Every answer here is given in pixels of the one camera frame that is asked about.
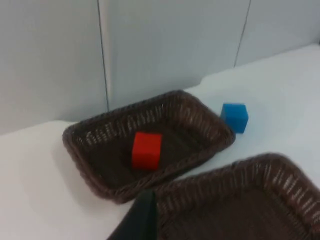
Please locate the dark brown wicker basket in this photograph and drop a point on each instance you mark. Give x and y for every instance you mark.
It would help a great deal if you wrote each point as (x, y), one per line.
(105, 160)
(237, 207)

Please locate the red cube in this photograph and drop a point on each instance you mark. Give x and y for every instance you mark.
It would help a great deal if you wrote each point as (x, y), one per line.
(146, 151)

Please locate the blue cube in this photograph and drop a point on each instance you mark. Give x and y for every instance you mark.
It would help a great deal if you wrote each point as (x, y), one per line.
(236, 117)

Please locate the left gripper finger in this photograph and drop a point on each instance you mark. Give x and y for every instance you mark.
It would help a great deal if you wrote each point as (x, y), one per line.
(140, 220)

